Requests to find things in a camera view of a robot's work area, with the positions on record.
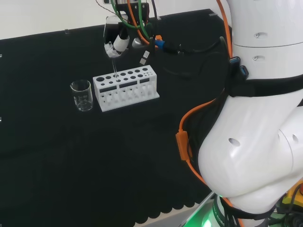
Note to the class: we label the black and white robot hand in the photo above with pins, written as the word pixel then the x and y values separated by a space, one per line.
pixel 122 42

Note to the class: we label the clear glass rod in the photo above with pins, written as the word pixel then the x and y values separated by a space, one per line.
pixel 114 68

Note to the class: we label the black plug with blue port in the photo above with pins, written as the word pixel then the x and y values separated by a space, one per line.
pixel 243 70
pixel 234 60

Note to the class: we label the small clear glass beaker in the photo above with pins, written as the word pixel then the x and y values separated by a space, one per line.
pixel 81 104

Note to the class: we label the black scalloped bench cloth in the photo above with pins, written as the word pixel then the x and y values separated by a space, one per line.
pixel 71 165

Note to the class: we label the grey metal base plate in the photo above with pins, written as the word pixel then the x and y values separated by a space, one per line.
pixel 196 217

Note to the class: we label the white test tube rack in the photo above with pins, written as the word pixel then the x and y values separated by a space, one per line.
pixel 97 93

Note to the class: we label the yellow stop button box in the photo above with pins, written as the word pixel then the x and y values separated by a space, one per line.
pixel 287 201

